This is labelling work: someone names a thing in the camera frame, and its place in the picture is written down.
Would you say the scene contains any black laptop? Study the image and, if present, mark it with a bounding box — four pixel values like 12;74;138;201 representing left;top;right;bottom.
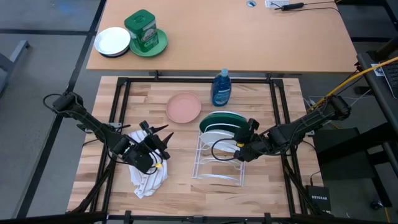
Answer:
371;58;398;100

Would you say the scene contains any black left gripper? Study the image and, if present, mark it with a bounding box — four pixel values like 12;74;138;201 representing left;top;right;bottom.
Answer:
123;124;175;175

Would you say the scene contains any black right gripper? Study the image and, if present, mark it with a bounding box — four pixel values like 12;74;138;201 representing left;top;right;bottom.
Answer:
233;118;272;163

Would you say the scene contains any black Netgear box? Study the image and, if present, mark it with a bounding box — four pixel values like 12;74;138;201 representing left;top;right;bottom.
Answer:
305;185;332;212

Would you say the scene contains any light wood desk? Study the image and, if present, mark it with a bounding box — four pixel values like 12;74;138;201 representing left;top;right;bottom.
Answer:
86;0;358;74

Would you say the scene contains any black aluminium frame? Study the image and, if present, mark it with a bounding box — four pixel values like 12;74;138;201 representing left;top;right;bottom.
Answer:
67;70;335;224

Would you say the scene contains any grey metal stand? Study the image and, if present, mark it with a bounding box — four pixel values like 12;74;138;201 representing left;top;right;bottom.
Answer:
0;39;31;94

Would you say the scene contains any green detergent container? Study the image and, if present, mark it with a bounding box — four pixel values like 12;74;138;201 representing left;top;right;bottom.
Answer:
124;9;160;53

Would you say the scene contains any blue dish soap bottle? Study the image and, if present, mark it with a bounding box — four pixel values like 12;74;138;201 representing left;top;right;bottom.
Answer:
210;68;233;108

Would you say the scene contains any black side desk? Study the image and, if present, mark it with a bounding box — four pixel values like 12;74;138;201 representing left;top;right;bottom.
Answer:
312;51;398;208

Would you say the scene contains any light green plate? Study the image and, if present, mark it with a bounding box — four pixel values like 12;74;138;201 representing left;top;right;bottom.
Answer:
129;28;169;58

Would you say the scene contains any dark green plate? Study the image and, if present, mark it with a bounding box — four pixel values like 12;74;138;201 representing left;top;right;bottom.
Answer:
198;111;250;134

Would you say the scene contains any white power strip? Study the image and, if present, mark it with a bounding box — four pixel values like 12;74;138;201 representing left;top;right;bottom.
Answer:
264;0;290;9

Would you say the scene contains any white wire dish rack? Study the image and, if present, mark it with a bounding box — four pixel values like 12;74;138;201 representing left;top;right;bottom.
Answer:
192;111;249;187

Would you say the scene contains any black power adapter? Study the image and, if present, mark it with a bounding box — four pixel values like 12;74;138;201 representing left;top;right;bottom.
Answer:
281;2;305;11

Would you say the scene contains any yellow cable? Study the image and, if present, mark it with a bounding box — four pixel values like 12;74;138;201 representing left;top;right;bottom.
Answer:
306;55;398;113

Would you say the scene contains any white striped dish towel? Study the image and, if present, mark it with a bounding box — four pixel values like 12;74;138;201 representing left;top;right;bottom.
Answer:
126;129;169;199

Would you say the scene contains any pink plate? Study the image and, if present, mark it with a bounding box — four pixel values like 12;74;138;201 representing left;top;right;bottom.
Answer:
165;91;202;124

